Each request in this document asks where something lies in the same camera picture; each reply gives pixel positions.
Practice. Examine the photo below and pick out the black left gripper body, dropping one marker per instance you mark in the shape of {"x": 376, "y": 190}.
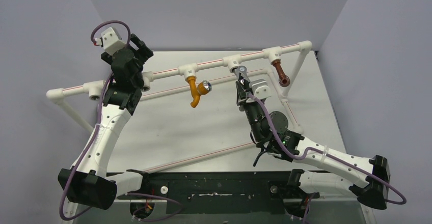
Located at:
{"x": 143, "y": 56}

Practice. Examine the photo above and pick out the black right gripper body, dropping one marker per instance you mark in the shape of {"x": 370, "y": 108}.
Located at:
{"x": 243, "y": 92}

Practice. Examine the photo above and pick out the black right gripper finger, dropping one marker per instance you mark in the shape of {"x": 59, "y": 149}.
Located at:
{"x": 241, "y": 94}
{"x": 244, "y": 82}

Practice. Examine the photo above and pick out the chrome faucet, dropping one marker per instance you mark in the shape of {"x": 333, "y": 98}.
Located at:
{"x": 240, "y": 70}

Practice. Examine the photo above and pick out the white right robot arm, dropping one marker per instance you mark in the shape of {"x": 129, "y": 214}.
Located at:
{"x": 367, "y": 179}

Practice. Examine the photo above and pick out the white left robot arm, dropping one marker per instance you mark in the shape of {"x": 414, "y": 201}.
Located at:
{"x": 86, "y": 182}

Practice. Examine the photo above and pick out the brown faucet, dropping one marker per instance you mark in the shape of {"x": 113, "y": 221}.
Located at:
{"x": 284, "y": 80}

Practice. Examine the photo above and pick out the orange faucet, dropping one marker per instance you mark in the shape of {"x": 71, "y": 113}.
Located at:
{"x": 198, "y": 90}

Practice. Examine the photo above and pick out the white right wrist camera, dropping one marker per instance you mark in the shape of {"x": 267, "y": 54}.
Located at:
{"x": 260, "y": 89}

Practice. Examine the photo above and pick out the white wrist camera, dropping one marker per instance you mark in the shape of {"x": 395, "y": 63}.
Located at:
{"x": 260, "y": 89}
{"x": 110, "y": 41}

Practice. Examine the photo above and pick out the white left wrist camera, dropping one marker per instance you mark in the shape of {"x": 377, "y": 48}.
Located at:
{"x": 110, "y": 41}

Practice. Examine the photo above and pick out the white pipe frame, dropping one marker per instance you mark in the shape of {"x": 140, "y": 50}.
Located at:
{"x": 94, "y": 89}

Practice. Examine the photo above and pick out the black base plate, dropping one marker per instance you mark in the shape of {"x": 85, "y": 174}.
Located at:
{"x": 231, "y": 192}

